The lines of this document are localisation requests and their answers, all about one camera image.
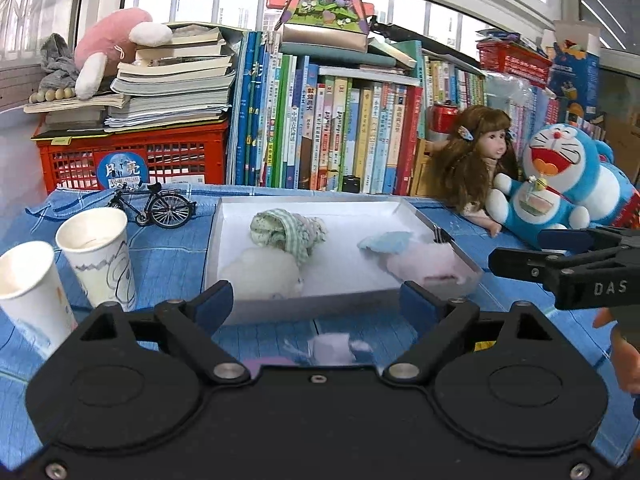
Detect light blue cloth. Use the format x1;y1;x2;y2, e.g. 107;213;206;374
357;231;412;255

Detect green striped cloth bundle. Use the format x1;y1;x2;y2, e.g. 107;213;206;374
250;208;329;266

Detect pink soft cloth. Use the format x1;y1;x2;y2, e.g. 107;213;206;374
380;240;480;286

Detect white soft plush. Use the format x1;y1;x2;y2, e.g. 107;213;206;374
218;247;304;301

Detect right hand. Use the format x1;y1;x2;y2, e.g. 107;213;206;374
592;308;640;396

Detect black binder clip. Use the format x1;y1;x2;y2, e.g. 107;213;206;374
433;226;454;244

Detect blue cat plush toy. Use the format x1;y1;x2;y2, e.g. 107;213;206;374
485;124;636;248

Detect miniature black bicycle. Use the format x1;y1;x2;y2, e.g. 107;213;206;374
107;182;196;230

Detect white crumpled cloth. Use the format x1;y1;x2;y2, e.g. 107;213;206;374
284;333;373;367

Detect paper cup with drawing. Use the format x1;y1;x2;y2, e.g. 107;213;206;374
55;207;137;312

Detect blue checked tablecloth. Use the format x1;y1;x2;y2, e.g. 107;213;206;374
1;185;639;468

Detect white shallow tray box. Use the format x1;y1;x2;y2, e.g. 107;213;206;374
203;194;485;326

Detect wooden book holder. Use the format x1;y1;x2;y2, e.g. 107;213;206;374
409;139;433;197

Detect brown haired doll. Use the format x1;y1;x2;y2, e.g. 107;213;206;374
425;105;518;236

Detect red plastic crate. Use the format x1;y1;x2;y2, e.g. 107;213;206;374
34;119;229;192

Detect red soda can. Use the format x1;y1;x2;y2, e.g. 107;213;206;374
426;102;459;142

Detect blue carton box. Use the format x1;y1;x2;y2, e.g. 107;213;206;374
544;21;601;119

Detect row of upright books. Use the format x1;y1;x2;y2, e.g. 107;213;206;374
224;32;536;195

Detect stack of grey books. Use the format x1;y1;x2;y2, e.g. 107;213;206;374
23;22;242;132

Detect grey plush toy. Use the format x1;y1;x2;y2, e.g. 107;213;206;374
38;32;79;91

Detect books lying on top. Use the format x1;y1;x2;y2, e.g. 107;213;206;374
276;23;420;87

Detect pink plush toy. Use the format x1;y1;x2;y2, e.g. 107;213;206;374
74;8;172;100

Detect triangular paper house model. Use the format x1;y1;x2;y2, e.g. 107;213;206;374
276;0;369;35

